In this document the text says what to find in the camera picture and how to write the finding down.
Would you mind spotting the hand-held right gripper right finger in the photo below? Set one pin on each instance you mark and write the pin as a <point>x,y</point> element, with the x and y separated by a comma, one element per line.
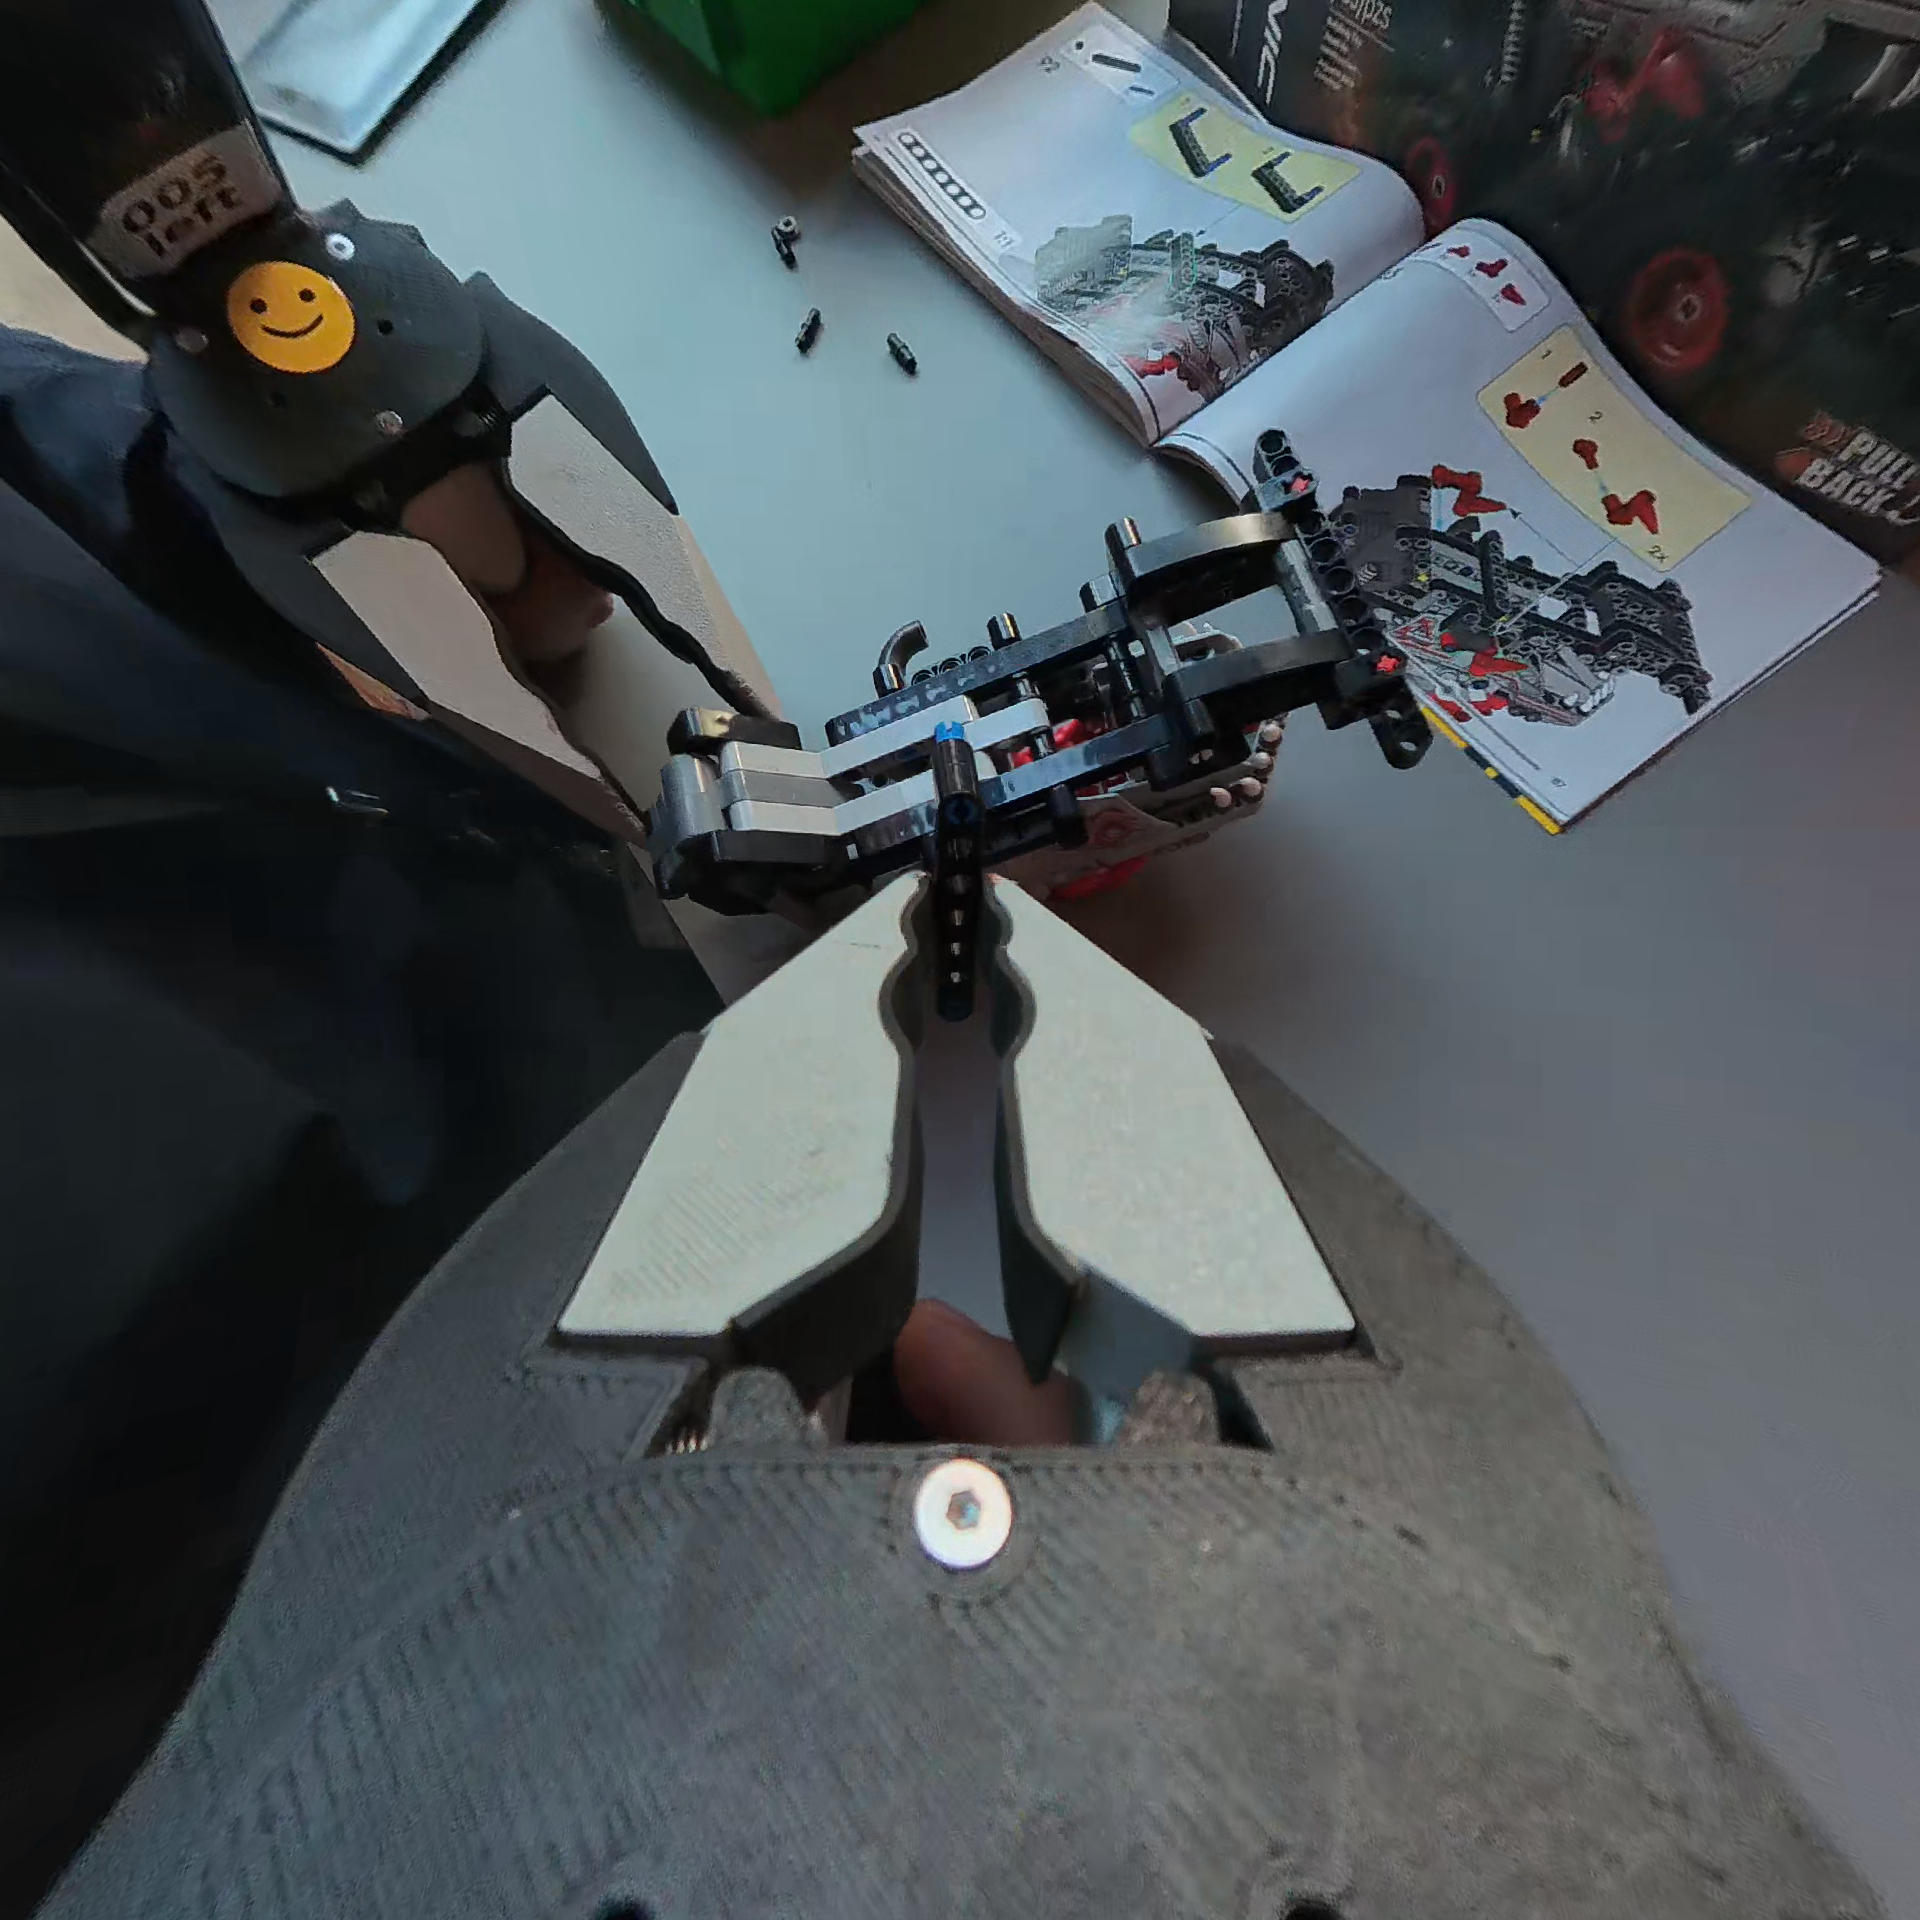
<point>1156,1160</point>

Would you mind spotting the dark lego set box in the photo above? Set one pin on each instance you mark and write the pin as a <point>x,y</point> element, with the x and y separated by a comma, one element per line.
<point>1723,178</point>

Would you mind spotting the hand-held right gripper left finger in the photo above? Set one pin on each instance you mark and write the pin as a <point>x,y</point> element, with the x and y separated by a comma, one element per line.
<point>747,1167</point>

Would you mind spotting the person's dark clothing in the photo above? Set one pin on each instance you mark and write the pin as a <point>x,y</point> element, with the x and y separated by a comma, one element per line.
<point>226,980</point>

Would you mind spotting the lego instruction booklet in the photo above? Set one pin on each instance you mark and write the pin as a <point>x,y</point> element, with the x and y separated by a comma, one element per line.
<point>1350,389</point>

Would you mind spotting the grey black lego vehicle model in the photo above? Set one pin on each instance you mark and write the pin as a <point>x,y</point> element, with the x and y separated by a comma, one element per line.
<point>1197,558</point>

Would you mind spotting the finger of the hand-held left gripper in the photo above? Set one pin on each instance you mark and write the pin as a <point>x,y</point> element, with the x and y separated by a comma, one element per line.
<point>632,537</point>
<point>433,642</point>

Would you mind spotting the person's right hand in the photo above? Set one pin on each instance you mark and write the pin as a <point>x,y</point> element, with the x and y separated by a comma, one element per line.
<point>975,1379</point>

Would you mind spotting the clear plastic bag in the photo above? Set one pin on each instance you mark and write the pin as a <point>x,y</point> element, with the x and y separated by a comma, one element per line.
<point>359,67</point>

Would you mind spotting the black lego beam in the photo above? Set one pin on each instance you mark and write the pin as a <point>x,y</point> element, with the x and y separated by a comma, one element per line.
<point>956,915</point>

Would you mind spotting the green box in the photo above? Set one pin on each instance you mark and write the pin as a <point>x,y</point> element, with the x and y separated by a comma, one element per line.
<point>768,44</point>

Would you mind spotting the person's left hand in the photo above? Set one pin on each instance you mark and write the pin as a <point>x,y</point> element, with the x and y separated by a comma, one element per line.
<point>509,582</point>

